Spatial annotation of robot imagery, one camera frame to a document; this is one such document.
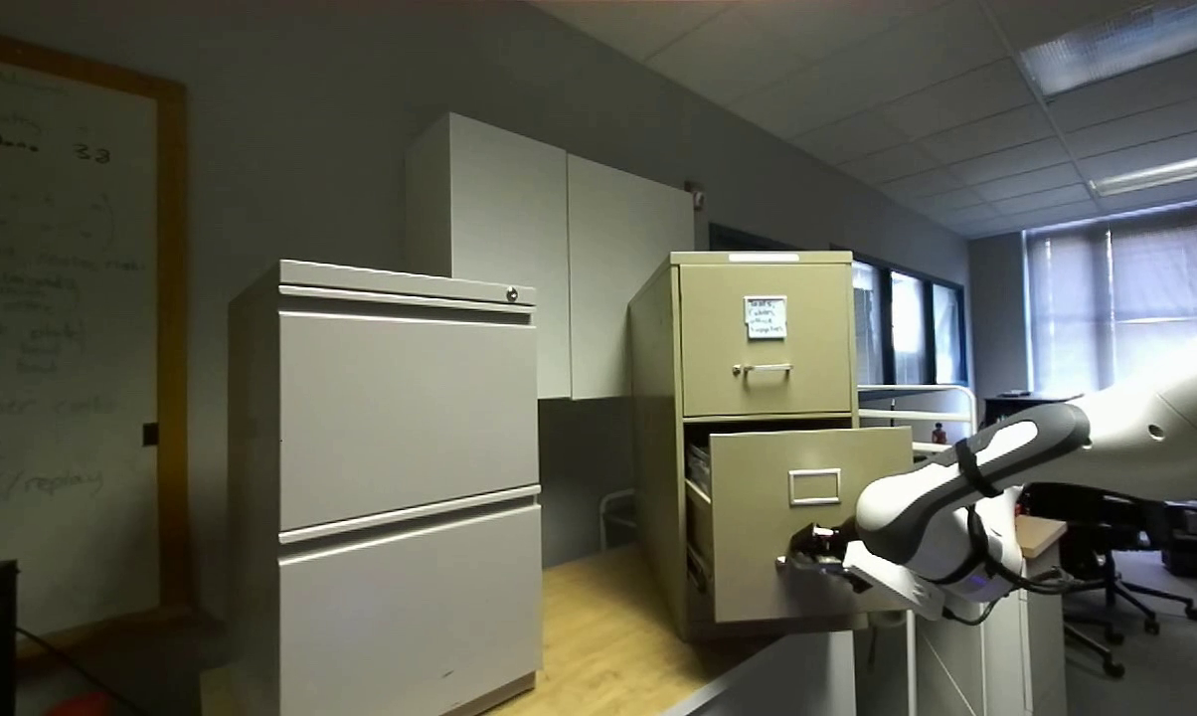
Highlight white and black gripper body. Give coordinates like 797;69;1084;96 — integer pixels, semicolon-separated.
831;530;956;629

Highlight beige drawer with label holder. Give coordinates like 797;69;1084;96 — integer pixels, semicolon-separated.
679;422;917;629

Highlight grey base cabinet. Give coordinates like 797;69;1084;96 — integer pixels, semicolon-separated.
669;624;867;716

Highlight small cabinet with wood top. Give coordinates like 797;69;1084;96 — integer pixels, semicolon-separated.
977;508;1072;716

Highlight beige drawer with paper label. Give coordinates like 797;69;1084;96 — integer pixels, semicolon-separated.
671;252;863;422

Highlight beige metal file cabinet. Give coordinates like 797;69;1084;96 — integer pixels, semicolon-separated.
623;246;917;648

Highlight grey two-drawer file cabinet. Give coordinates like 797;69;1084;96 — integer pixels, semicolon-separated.
224;256;549;716

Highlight white paper label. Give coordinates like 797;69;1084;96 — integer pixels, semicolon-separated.
738;292;791;348

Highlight black office chair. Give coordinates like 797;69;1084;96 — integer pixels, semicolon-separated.
1018;476;1197;686

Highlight dark interior window row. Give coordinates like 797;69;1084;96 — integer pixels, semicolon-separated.
851;256;973;396

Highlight window blinds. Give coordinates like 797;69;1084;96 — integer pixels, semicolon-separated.
1021;214;1197;400

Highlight narrow ceiling light strip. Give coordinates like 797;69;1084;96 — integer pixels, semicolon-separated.
1089;145;1197;203

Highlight large ceiling light panel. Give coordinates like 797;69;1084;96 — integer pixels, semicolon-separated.
1013;0;1197;105

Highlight wood-framed whiteboard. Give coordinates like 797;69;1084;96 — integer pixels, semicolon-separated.
0;22;195;644

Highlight white tubular metal frame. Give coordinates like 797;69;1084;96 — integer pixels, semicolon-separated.
863;583;993;716

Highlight white wall cabinet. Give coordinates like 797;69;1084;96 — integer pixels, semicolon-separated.
401;109;698;405

